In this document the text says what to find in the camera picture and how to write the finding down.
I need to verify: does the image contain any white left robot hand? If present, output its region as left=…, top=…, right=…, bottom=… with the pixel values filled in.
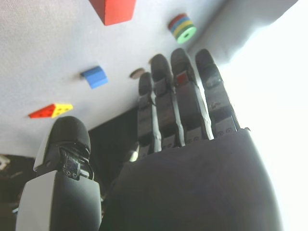
left=15, top=48, right=284, bottom=231

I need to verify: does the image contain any blue block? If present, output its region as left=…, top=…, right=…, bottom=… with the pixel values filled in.
left=80, top=66, right=109, bottom=90

